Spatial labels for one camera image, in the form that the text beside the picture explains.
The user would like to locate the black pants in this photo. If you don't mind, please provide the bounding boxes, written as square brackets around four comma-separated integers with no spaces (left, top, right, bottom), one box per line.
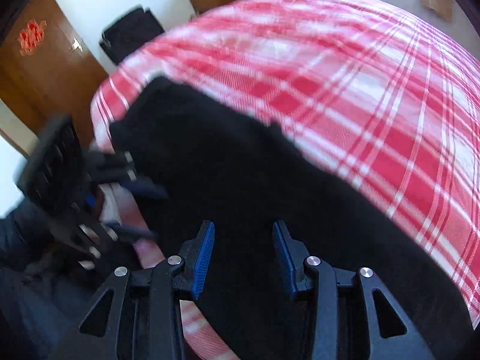
[110,77,473,359]

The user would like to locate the dark sleeve forearm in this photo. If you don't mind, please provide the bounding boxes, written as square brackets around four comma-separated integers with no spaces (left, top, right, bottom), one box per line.
[1,199,104,359]

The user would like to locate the brown wooden door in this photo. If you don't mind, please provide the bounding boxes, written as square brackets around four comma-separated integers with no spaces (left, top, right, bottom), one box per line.
[1,0,107,146]

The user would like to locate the black folding chair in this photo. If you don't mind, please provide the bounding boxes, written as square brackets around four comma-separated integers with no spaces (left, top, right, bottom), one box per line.
[99,6,164,65]

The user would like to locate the red plaid bed cover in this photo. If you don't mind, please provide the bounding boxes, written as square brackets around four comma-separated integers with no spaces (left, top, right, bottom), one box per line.
[90,0,479,359]

